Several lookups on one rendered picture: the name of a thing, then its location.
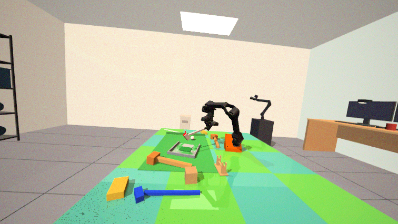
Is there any green putting mat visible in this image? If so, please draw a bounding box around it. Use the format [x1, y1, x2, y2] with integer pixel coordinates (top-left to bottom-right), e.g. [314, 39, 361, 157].
[138, 134, 218, 174]

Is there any orange mallet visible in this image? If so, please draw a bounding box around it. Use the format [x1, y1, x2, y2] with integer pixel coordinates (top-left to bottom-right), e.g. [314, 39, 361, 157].
[210, 134, 220, 148]
[146, 151, 192, 168]

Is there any blue putter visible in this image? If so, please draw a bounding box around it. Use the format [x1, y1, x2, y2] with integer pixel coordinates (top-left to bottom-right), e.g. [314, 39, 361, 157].
[134, 186, 200, 203]

